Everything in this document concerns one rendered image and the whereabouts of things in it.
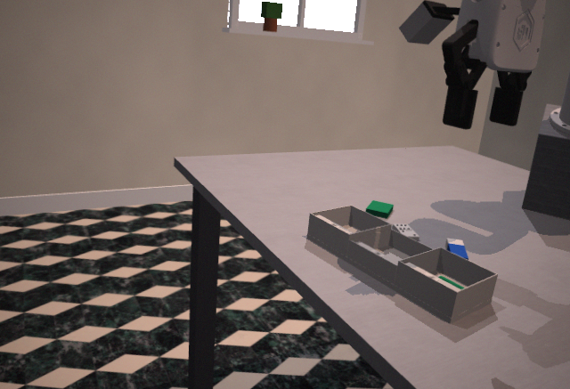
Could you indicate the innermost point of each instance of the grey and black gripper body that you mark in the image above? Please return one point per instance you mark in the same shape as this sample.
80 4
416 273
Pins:
509 32

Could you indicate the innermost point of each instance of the blue and white eraser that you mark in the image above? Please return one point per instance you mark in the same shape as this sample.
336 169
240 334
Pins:
456 246

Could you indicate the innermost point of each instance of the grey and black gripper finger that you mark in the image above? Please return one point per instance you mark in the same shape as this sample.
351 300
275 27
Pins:
507 100
461 99

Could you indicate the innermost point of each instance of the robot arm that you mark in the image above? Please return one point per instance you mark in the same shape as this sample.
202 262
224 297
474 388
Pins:
428 21

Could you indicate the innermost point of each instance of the white domino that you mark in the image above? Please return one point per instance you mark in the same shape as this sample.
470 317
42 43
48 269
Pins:
406 230

